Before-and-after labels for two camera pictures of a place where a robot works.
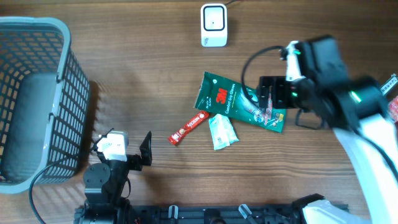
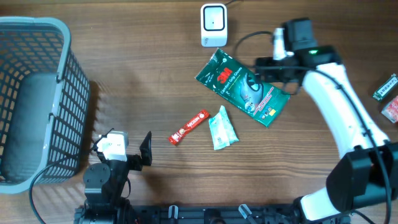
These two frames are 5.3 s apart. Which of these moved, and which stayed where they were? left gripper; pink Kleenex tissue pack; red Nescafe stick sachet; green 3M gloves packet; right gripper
Moved: green 3M gloves packet; right gripper
Stayed: red Nescafe stick sachet; pink Kleenex tissue pack; left gripper
